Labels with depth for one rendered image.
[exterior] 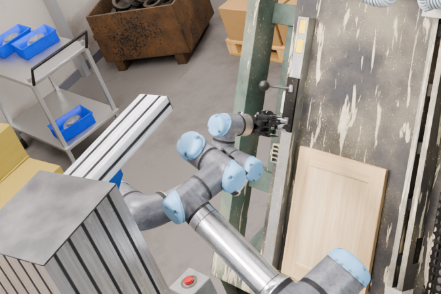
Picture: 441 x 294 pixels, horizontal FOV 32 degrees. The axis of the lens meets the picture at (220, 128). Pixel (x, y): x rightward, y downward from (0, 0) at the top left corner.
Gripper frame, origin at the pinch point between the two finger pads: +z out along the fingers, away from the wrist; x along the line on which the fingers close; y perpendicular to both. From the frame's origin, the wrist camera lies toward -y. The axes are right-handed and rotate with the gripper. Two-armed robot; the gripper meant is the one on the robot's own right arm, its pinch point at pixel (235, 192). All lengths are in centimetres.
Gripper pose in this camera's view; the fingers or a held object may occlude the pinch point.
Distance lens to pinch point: 230.2
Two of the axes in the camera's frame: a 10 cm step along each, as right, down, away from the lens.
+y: 7.1, -7.0, -0.2
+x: -5.8, -6.0, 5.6
